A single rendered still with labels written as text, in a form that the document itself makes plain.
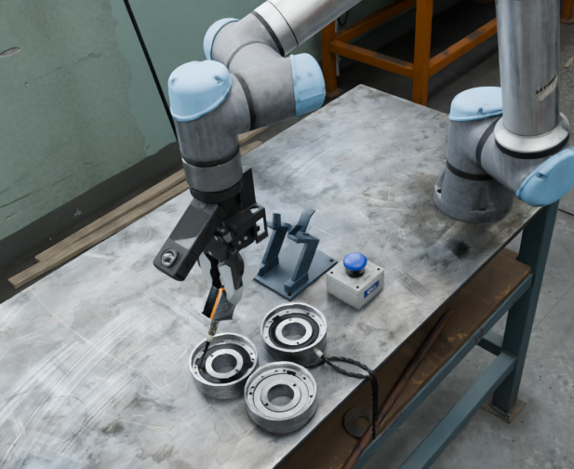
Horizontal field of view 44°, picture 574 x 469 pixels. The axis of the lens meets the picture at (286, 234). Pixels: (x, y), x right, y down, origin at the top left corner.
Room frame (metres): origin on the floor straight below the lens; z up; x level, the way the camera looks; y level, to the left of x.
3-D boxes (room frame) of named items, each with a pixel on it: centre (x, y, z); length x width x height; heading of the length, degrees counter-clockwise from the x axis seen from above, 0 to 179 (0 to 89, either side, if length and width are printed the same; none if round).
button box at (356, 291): (0.88, -0.11, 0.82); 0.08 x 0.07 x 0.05; 133
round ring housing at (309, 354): (0.77, 0.00, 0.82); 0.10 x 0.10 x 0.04
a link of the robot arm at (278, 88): (0.82, 0.00, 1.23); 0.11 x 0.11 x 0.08; 22
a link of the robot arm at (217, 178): (0.77, 0.09, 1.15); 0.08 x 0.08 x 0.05
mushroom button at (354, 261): (0.88, -0.11, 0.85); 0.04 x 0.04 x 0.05
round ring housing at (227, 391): (0.71, 0.11, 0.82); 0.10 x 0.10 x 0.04
